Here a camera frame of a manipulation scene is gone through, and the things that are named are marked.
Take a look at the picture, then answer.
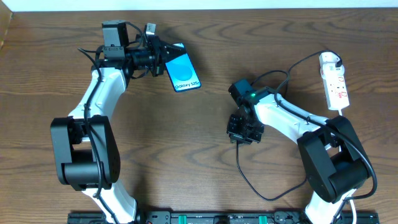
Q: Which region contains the blue Galaxy smartphone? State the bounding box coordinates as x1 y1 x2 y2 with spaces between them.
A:
165 52 201 93

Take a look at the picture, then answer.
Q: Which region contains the white power strip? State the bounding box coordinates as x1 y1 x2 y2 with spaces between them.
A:
320 65 349 114

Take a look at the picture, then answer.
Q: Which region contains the black charger cable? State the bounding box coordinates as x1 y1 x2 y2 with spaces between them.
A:
234 49 343 202

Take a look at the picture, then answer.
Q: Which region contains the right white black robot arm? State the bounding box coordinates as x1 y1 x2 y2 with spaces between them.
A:
226 80 377 223

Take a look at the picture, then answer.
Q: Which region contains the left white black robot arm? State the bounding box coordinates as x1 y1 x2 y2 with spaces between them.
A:
50 20 187 223

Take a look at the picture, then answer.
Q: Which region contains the white charger plug adapter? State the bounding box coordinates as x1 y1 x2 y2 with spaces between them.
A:
319 51 343 70

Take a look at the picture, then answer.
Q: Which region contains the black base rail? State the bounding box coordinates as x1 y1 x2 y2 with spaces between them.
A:
66 211 381 224

